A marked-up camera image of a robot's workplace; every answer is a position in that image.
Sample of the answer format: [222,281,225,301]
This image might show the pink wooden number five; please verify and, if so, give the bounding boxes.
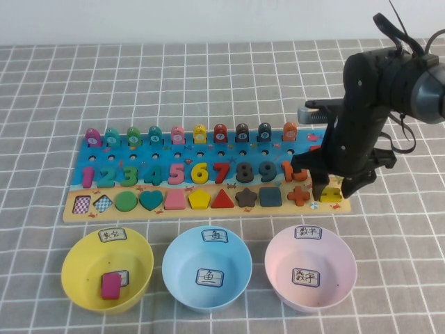
[168,163,186,186]

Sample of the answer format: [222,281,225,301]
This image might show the black camera cable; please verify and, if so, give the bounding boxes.
[372,13,432,67]

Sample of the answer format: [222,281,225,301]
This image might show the thin black zip tie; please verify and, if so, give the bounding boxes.
[388,0,410,38]

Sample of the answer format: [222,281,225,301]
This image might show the yellow wooden number six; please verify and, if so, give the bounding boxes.
[191,162,211,186]

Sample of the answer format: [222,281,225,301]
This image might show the red fish numbered seven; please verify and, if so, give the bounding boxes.
[213,123,229,144]

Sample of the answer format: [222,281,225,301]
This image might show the pink plastic bowl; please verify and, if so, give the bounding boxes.
[264,224,358,313]

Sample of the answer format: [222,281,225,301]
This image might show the teal wooden number two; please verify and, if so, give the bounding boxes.
[96,166,118,189]

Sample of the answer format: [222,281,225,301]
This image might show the yellow wooden pentagon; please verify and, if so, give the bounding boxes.
[188,189,213,210]

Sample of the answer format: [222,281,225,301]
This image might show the magenta wooden number one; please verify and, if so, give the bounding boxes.
[81,166,95,189]

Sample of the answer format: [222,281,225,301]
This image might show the teal wooden number four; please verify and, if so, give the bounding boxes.
[142,164,164,186]

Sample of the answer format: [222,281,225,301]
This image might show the dark blue fish numbered nine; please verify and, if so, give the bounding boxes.
[257,122,273,143]

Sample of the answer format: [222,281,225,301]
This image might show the white label reading 鱼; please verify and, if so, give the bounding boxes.
[196,267,225,287]
[201,228,231,243]

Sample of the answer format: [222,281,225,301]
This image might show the purple fish numbered one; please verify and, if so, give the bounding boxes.
[85,127,102,148]

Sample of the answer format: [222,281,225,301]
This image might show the dark blue wooden square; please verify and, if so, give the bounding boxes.
[259,186,282,207]

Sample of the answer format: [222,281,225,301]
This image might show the orange wooden number ten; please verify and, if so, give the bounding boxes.
[282,160,311,183]

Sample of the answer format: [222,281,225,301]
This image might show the teal wooden heart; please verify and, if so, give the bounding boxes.
[139,190,165,212]

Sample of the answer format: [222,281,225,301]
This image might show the red wooden triangle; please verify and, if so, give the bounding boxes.
[211,188,235,209]

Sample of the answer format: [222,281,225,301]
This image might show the yellow fish numbered six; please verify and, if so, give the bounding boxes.
[193,124,208,145]

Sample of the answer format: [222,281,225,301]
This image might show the red wooden number seven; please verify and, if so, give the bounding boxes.
[212,161,234,185]

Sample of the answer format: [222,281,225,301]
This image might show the teal fish numbered four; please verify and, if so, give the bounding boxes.
[148,125,164,146]

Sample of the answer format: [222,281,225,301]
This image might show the orange fish numbered ten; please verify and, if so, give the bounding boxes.
[282,121,298,142]

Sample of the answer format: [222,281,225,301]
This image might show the orange wooden plus sign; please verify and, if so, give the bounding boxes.
[287,185,311,207]

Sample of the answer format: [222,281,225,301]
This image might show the yellow wooden equals sign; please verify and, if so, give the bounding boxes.
[319,186,345,205]

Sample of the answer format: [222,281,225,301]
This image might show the light blue plastic bowl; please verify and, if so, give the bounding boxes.
[161,225,253,315]

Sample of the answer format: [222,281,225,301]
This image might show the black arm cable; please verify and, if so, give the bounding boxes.
[380,111,418,154]

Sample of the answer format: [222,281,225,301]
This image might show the teal fish numbered two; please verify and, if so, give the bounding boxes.
[104,127,121,148]

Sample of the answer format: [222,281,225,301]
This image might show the yellow plastic bowl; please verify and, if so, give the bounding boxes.
[61,228,154,316]

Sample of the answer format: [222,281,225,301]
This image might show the pink wooden trapezoid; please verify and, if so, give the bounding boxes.
[163,190,188,211]

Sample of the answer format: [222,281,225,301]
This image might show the green wooden number three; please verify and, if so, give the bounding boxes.
[120,166,138,188]

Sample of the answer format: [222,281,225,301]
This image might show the green fish numbered three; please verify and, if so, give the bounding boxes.
[126,127,143,147]

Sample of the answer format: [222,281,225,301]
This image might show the pink wooden rectangle block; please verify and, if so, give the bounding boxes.
[100,272,123,301]

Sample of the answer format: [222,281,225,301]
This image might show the white label reading 数字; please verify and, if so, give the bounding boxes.
[294,225,322,241]
[291,267,322,287]

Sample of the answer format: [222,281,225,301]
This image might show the green wooden circle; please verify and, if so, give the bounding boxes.
[115,191,139,213]

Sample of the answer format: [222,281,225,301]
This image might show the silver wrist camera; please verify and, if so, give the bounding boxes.
[297,106,330,125]

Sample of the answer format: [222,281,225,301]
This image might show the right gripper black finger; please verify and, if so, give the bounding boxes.
[341,173,377,200]
[310,170,330,202]

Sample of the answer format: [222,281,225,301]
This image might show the pink fish numbered five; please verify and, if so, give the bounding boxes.
[170,125,186,145]

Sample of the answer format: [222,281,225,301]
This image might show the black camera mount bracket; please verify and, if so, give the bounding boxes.
[305,99,343,114]

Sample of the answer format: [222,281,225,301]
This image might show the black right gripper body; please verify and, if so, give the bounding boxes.
[291,103,398,182]

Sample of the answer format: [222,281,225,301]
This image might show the dark slate number nine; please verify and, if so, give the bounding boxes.
[259,161,280,184]

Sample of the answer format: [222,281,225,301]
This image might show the brown fish numbered eight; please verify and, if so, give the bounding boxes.
[235,122,251,143]

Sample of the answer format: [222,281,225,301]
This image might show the dark brown wooden star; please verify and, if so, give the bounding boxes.
[234,187,259,209]

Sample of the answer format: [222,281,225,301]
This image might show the wooden sea-themed puzzle board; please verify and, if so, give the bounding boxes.
[62,128,353,223]

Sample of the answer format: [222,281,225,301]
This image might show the dark brown number eight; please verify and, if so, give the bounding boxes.
[236,161,257,184]

